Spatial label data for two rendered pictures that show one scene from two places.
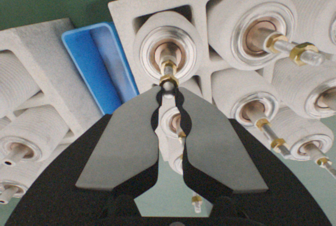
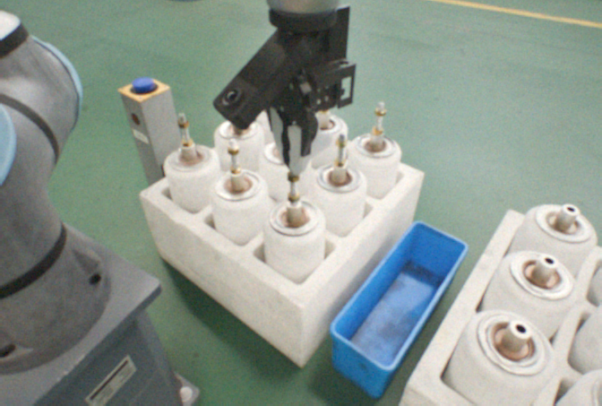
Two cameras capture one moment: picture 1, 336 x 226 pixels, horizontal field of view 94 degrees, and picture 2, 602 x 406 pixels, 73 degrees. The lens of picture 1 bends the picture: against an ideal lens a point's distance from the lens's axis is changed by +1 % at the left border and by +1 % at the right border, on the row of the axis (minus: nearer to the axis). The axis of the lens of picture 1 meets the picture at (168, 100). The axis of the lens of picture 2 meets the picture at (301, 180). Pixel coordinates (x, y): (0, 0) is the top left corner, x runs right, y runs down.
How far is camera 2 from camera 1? 0.46 m
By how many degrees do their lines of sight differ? 36
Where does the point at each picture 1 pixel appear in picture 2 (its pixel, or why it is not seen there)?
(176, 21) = (267, 228)
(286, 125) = not seen: hidden behind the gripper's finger
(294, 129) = not seen: hidden behind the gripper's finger
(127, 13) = (296, 289)
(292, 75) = (243, 160)
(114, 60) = (388, 342)
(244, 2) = (227, 207)
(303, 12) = (206, 187)
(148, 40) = (292, 232)
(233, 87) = (280, 177)
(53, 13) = not seen: outside the picture
